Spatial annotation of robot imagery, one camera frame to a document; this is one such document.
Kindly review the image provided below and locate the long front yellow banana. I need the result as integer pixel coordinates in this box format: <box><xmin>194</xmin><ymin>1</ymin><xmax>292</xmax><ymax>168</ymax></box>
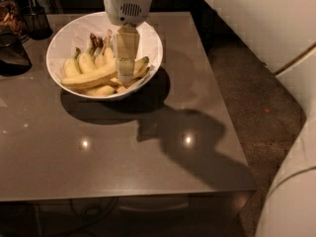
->
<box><xmin>61</xmin><ymin>61</ymin><xmax>117</xmax><ymax>90</ymax></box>

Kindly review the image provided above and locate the bottom yellow banana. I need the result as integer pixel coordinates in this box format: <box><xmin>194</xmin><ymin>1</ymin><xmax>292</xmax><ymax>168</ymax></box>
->
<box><xmin>80</xmin><ymin>85</ymin><xmax>116</xmax><ymax>97</ymax></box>

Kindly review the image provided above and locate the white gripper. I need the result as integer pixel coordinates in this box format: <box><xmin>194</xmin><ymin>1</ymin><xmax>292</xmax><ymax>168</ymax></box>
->
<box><xmin>104</xmin><ymin>0</ymin><xmax>152</xmax><ymax>82</ymax></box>

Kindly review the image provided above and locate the white bowl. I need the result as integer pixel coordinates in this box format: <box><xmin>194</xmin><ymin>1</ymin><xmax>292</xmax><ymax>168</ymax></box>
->
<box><xmin>46</xmin><ymin>12</ymin><xmax>163</xmax><ymax>101</ymax></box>

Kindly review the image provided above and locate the glass jar with snacks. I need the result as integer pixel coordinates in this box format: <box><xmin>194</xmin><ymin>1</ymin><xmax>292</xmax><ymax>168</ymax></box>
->
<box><xmin>0</xmin><ymin>0</ymin><xmax>29</xmax><ymax>42</ymax></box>

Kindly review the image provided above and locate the black dark bowl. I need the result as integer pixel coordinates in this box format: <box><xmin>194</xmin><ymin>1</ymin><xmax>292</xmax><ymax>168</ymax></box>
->
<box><xmin>0</xmin><ymin>33</ymin><xmax>32</xmax><ymax>76</ymax></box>

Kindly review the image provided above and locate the right yellow banana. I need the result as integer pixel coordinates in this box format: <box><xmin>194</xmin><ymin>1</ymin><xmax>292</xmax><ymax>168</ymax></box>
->
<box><xmin>115</xmin><ymin>55</ymin><xmax>151</xmax><ymax>82</ymax></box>

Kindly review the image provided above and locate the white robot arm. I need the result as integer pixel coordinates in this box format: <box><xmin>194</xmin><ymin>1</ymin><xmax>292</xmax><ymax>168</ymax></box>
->
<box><xmin>174</xmin><ymin>0</ymin><xmax>316</xmax><ymax>237</ymax></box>

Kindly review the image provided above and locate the banana bunch with green stems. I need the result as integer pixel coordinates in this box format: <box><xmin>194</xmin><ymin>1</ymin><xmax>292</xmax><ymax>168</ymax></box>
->
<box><xmin>63</xmin><ymin>30</ymin><xmax>115</xmax><ymax>77</ymax></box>

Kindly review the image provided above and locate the black cable under table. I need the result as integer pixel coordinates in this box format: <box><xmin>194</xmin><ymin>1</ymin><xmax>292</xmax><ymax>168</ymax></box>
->
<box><xmin>68</xmin><ymin>197</ymin><xmax>119</xmax><ymax>225</ymax></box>

